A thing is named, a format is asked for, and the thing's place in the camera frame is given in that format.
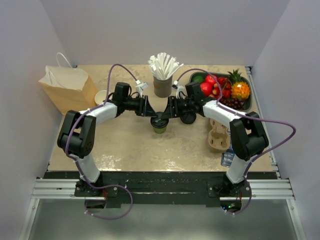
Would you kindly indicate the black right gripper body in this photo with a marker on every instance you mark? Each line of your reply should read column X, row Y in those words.
column 184, row 105

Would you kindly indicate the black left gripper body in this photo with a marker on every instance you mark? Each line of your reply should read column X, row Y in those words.
column 136, row 105

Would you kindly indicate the black coffee cup lid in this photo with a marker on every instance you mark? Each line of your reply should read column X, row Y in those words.
column 188, row 118

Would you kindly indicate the green paper coffee cup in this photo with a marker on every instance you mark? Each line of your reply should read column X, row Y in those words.
column 159, row 130

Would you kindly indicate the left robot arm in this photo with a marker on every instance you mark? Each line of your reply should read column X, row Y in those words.
column 77, row 134

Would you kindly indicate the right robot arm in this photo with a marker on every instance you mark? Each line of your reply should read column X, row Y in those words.
column 248, row 136

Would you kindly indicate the blue razor blister pack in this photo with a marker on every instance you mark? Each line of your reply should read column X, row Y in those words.
column 227, row 157

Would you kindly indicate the red apple front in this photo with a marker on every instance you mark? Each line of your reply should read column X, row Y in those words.
column 206, row 88

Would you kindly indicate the green lime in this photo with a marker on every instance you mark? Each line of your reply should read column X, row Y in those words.
column 198, row 79

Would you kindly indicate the grey straw holder cup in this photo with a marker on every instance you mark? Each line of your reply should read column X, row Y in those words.
column 162, row 88

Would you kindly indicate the red apple with stem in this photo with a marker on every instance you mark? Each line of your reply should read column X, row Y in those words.
column 211, row 79

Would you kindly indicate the dark purple grape bunch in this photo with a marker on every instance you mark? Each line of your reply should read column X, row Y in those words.
column 233, row 103

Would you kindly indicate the brown pulp cup carrier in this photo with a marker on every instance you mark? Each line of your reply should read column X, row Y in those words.
column 218, row 138

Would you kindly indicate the white wrapped straws bundle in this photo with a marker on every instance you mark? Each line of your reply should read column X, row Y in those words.
column 162, row 66

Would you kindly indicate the small orange pineapple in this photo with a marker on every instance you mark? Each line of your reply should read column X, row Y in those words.
column 240, row 89

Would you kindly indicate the brown paper bag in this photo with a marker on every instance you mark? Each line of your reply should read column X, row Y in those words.
column 69, row 88

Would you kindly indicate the grey fruit tray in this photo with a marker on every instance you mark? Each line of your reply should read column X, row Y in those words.
column 247, row 103

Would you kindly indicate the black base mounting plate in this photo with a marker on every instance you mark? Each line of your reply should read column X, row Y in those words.
column 155, row 188

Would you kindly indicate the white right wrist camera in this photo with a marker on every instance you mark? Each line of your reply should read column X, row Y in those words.
column 180, row 90

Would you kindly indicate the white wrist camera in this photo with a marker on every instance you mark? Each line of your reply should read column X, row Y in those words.
column 140, row 87
column 180, row 90

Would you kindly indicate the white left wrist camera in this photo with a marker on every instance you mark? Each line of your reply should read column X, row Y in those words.
column 140, row 87

